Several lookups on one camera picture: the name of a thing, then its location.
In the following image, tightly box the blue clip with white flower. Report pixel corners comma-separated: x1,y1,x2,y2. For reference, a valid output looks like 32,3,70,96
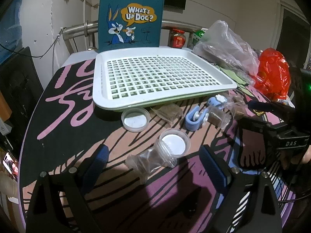
207,94,228,110

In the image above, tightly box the brown cube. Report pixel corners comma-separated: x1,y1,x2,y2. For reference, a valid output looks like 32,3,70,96
125,147,166,185
208,106,232,130
226,96,249,120

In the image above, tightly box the clear round plastic jar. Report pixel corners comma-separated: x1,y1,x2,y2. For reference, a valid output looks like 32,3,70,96
154,129,191,168

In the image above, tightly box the clear round container lid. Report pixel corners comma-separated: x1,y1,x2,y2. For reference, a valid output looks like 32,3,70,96
121,108,151,133

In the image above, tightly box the blue U-shaped clip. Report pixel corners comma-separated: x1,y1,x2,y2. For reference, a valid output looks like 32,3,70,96
185,105,209,131

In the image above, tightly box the large brown cube packet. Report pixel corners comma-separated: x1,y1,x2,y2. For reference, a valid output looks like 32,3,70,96
151,103,183,124

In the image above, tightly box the red plastic bag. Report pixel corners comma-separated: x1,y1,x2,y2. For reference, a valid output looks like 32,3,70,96
253,48,290,101

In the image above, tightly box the black pink printed table mat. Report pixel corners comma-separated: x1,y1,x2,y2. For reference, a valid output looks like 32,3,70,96
18,53,300,233

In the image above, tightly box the clear crumpled plastic bag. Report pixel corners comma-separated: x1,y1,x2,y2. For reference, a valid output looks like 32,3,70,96
192,20,259,75

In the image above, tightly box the smartphone with lit screen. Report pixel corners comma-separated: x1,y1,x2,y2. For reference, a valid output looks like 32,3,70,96
3,151,18,180

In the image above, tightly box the white perforated plastic tray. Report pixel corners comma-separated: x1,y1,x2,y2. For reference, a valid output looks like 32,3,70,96
93,47,237,111

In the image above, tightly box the green white carton box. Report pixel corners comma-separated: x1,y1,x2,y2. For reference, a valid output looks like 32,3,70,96
189,28,208,49

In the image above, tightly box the red lidded glass jar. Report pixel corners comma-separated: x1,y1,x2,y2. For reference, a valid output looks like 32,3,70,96
168,28,186,49

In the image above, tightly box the black cabinet at left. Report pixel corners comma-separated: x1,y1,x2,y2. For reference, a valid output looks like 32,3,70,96
1,47,43,159

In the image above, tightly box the teal Bugs Bunny tote bag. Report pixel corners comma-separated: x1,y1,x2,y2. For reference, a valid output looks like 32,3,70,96
98,0,164,52

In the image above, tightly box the blue water jug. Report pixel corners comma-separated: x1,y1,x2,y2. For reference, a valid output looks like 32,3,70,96
0,0,22,63

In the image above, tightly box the steel bed rail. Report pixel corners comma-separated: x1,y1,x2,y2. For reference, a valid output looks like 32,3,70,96
63,19,203,50

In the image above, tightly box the black cable on wall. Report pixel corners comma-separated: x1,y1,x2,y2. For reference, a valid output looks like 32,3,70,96
0,27,66,60

